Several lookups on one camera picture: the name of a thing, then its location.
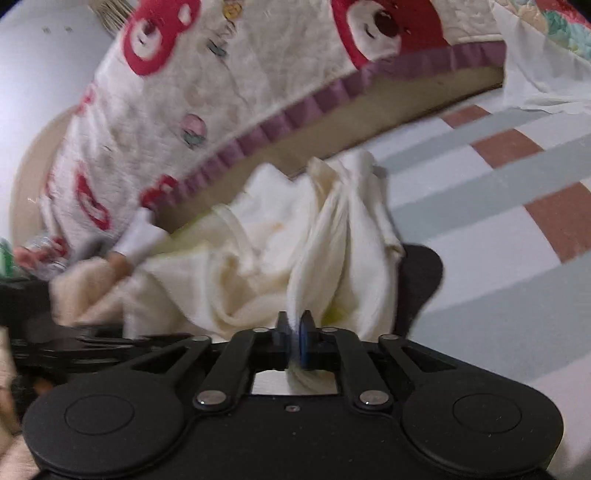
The clear plastic bottle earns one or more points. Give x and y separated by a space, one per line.
41 251

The beige round headboard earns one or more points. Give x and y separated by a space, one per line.
37 152

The floral quilt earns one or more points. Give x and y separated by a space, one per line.
563 23

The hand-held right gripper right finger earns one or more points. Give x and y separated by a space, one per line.
305 332

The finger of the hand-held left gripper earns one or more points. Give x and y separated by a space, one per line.
92 350

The beige bed base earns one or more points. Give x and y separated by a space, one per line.
369 110

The white quilted bedspread red bears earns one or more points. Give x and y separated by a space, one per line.
254 69

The cream fleece cloth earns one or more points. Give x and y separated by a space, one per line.
78 290

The cream white knit garment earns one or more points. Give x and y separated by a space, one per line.
332 240

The green packet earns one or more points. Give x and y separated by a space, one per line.
5 258

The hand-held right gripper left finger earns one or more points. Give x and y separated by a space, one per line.
284 332

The white bed sheet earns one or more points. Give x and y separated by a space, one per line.
531 69

